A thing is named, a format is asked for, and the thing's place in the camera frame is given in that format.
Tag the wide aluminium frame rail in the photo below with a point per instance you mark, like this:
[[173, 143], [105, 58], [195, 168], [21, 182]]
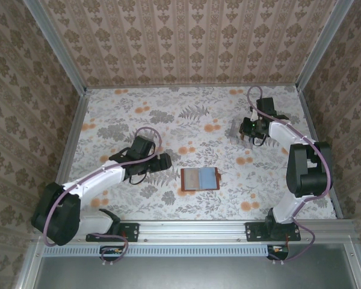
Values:
[[192, 230]]

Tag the grey sheet metal panel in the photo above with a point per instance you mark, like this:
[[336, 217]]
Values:
[[192, 274]]

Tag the aluminium frame post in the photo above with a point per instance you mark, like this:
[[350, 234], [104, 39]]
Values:
[[325, 45], [54, 45]]

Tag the brown leather card holder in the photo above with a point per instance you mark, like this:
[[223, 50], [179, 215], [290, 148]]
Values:
[[183, 180]]

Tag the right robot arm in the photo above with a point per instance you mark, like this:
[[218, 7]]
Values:
[[310, 171]]

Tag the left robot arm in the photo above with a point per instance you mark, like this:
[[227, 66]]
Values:
[[63, 210]]

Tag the floral tablecloth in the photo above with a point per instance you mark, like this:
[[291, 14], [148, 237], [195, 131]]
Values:
[[138, 114]]

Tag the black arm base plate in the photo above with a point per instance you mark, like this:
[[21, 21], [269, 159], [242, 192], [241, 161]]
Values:
[[254, 233], [129, 233]]

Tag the black connector board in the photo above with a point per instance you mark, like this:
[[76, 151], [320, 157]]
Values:
[[278, 252], [109, 253]]

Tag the aluminium side rail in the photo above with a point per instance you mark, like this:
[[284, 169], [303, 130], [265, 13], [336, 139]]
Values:
[[311, 120], [75, 135]]

